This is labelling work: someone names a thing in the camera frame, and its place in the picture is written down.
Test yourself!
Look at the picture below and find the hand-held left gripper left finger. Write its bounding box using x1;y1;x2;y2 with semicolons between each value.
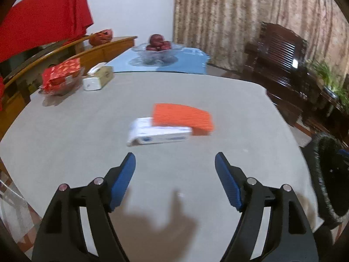
31;153;136;262

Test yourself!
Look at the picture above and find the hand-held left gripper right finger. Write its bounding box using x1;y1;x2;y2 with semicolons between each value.
214;152;319;262

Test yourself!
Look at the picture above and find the black bagged trash bin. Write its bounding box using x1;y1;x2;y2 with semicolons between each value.
309;132;349;230

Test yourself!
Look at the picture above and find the white and blue box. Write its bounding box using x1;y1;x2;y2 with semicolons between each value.
127;117;193;147

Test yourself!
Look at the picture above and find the orange sponge block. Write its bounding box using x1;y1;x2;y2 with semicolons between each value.
151;103;214;137

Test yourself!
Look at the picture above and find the dark wooden side table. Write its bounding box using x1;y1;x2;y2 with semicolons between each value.
303;87;349;142

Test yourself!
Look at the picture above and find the green potted plant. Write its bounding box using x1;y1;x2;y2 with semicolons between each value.
308;59;349;107

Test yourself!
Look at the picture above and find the beige tissue box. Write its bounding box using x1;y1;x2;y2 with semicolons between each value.
82;63;114;91

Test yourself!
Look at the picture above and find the glass dish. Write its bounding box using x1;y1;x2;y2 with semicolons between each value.
38;71;85;98

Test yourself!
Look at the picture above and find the dark wooden chair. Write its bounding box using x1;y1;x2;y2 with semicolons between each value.
243;22;322;126

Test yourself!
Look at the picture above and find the red patterned gift packet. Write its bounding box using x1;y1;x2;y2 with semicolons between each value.
42;58;82;92

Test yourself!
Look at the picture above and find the wooden television cabinet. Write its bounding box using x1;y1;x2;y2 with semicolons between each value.
0;35;138;140

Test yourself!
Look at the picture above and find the blue table cloth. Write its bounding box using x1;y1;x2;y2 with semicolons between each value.
108;46;211;75

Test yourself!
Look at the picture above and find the glass fruit bowl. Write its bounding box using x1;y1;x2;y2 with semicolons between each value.
132;44;182;65

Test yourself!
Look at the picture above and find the red mesh bag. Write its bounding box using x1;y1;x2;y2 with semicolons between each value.
89;29;113;46

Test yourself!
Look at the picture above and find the beige patterned curtain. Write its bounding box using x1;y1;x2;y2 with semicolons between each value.
173;0;347;71

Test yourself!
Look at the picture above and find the red cloth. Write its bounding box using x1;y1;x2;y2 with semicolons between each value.
0;0;94;96

